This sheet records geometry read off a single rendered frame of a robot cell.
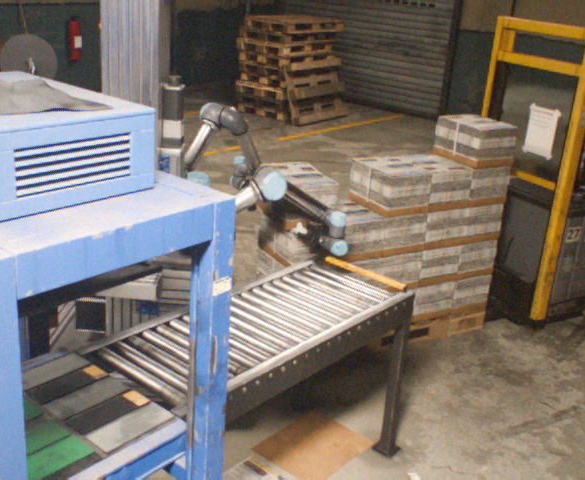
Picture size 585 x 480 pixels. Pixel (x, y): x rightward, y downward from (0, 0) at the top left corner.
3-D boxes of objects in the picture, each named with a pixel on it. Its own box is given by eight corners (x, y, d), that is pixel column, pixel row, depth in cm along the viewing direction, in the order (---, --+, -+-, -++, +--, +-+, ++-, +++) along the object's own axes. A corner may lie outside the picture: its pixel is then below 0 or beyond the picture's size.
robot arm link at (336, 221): (325, 209, 349) (323, 231, 353) (333, 217, 339) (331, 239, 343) (341, 208, 351) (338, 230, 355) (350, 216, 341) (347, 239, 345)
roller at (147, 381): (105, 356, 265) (105, 343, 263) (197, 411, 237) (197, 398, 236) (93, 361, 261) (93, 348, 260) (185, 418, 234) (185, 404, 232)
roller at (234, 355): (176, 327, 289) (176, 315, 287) (266, 374, 261) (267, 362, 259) (165, 331, 285) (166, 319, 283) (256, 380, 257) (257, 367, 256)
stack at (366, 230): (250, 343, 435) (258, 207, 406) (409, 310, 493) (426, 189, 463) (283, 375, 405) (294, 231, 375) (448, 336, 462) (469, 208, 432)
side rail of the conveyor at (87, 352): (313, 278, 360) (315, 255, 356) (322, 281, 357) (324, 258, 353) (73, 379, 262) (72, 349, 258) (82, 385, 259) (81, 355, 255)
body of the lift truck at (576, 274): (470, 285, 538) (488, 178, 510) (525, 275, 565) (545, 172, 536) (545, 328, 482) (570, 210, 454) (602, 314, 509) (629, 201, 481)
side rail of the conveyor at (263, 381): (402, 313, 330) (405, 289, 326) (413, 318, 327) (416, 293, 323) (169, 443, 233) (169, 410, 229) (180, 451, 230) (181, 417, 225)
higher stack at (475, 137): (408, 310, 492) (436, 115, 447) (443, 303, 507) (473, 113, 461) (447, 336, 461) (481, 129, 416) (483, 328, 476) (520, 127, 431)
